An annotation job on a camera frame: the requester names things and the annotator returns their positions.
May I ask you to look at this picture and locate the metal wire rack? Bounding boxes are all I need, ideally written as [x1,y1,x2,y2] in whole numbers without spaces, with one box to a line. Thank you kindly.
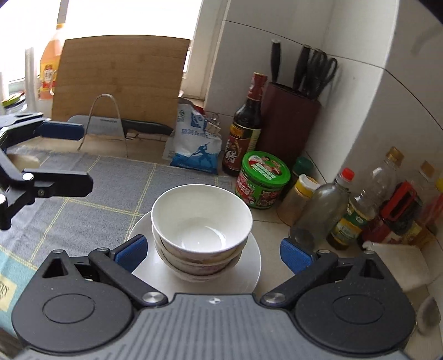
[79,94,130,159]

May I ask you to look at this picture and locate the tall stack of plastic cups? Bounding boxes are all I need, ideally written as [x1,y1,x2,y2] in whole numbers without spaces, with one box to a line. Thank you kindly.
[24,47,41,113]

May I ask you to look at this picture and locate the gold-capped plastic bottle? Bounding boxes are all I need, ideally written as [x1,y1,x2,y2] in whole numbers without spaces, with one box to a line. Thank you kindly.
[403,161,443,248]

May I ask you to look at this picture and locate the black-handled kitchen knife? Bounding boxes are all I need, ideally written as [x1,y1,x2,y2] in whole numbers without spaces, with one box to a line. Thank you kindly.
[67,115,174,137]

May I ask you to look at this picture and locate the green sauce tub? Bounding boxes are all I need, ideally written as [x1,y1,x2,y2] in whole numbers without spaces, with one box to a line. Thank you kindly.
[235,150,292,210]

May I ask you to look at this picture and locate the black kitchen scissors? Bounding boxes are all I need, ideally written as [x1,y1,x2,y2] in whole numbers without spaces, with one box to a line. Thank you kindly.
[311,52,339,101]

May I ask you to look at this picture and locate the glass jar with black lid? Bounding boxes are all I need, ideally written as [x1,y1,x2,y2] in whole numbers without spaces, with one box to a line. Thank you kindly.
[1,93,27,114]

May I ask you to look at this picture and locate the grey checked dish mat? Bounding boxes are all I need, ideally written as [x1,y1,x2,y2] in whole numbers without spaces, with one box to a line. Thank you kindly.
[0,150,236,333]

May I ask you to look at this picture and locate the metal binder clip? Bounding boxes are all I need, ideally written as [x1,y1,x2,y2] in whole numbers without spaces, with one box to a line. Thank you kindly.
[207,112,223,139]

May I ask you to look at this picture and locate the bamboo cutting board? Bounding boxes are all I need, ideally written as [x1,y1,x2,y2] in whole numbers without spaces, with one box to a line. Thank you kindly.
[51,35,191,131]

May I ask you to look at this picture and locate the white and blue salt bag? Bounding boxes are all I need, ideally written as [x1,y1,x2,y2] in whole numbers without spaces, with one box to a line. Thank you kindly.
[163,98,223,175]

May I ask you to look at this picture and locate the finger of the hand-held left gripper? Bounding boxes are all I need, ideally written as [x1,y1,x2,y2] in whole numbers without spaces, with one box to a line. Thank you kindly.
[0,111,86,153]
[0,149,94,231]

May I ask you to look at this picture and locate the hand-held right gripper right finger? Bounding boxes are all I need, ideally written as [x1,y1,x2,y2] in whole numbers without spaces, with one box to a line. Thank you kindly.
[259,238,387,309]

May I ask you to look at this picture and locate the orange cooking wine bottle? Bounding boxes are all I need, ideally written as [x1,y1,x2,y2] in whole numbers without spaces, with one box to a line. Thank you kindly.
[40,24,66,101]

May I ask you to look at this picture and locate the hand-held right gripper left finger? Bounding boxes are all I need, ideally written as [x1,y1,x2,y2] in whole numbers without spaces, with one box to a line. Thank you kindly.
[42,235,169,310]

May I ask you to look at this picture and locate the dark red knife block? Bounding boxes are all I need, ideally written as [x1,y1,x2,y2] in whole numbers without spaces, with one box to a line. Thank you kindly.
[256,81,321,167]

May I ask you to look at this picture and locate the clear glass bottle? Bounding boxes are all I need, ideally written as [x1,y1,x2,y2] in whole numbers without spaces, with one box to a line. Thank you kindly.
[292,168,356,250]

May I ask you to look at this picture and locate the oil bottle with green label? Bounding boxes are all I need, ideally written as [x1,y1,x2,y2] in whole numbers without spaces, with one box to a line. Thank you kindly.
[327,146,406,251]

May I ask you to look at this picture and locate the yellow-lidded spice jar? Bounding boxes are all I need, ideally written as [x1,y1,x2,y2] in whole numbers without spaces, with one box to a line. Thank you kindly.
[277,174,319,226]

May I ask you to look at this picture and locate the dark vinegar bottle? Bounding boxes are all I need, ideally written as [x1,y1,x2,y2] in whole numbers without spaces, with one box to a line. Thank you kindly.
[221,72,269,177]

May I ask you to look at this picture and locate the white bowl with pink flowers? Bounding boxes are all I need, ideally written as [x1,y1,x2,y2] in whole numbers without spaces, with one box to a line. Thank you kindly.
[151,184,253,259]
[154,239,247,274]
[165,262,243,283]

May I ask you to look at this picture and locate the white plate with red flowers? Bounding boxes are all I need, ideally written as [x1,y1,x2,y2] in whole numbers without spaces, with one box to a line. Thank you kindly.
[130,210,262,296]

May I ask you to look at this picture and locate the green-lidded spice jar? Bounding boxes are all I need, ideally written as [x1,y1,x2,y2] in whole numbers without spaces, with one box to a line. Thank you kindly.
[282,156,314,201]

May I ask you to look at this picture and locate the red-handled bottle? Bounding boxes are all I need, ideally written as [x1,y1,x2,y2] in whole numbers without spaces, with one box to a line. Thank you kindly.
[362,181,425,245]

